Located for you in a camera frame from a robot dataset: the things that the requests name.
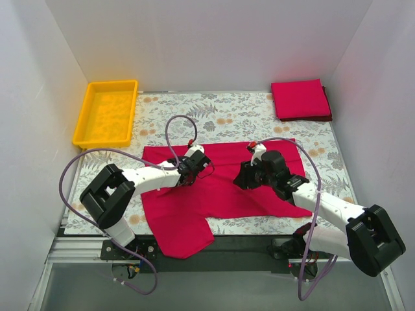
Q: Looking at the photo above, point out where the floral patterned table mat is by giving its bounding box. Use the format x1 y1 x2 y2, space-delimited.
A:
62 93 356 235

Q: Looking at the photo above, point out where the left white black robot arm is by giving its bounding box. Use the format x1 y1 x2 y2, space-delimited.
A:
80 146 211 259

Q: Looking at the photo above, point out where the aluminium frame rail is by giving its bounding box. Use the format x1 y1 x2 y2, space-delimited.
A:
30 235 405 310

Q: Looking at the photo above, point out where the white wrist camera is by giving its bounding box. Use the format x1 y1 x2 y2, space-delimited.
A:
184 144 204 157
246 141 267 166

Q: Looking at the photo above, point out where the crimson t-shirt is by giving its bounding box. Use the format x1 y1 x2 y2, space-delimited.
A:
271 79 323 118
141 142 312 259

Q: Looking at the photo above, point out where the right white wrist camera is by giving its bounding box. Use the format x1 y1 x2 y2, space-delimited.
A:
246 141 267 166

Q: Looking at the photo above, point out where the folded crimson t-shirt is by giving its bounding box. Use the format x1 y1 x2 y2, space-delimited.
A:
271 79 323 118

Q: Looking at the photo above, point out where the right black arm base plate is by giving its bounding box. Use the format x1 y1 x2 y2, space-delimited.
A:
266 238 305 259

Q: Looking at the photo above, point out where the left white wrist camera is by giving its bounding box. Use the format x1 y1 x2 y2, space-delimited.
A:
184 144 204 157

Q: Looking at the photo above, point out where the folded dark red t-shirt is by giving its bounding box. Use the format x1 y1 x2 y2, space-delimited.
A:
278 86 333 122

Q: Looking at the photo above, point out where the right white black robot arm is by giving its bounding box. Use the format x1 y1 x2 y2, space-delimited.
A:
233 150 406 277

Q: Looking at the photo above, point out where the yellow plastic bin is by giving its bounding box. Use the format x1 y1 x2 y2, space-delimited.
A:
72 80 139 149

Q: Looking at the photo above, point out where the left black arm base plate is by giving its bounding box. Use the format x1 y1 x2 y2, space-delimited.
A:
100 239 158 260

